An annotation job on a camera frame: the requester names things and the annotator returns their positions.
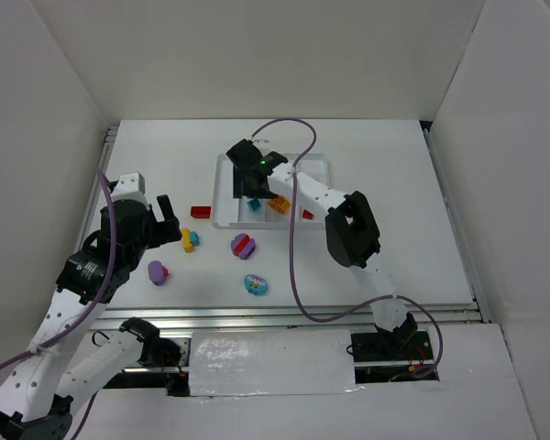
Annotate yellow butterfly lego brick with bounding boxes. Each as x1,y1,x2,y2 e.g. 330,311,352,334
268,195,291,215

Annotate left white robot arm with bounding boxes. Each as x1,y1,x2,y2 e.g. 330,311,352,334
0,195,182,439

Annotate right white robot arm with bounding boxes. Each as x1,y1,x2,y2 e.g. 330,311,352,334
226,139,418,349

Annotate white divided sorting tray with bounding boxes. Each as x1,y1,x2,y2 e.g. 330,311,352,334
211,152,336,230

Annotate red rectangular lego brick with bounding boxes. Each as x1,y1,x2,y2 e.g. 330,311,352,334
190,205,212,219

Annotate purple rounded lego brick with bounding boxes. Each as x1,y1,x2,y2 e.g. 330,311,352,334
148,260,167,286

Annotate purple and red lego stack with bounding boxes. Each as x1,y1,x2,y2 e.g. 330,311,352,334
230,233,257,260

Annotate white foam board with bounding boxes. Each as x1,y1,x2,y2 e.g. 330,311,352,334
189,330,357,397

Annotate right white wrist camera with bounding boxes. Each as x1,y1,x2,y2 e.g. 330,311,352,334
251,137,270,146

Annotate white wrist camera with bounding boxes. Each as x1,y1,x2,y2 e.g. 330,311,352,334
110,172,148,205
251,137,270,146

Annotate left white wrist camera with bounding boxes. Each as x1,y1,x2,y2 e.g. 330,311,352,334
110,172,148,205

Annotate aluminium frame rail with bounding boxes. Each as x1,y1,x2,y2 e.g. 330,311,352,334
90,304,482,333

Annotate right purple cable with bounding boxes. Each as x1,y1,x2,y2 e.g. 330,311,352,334
251,118,444,380

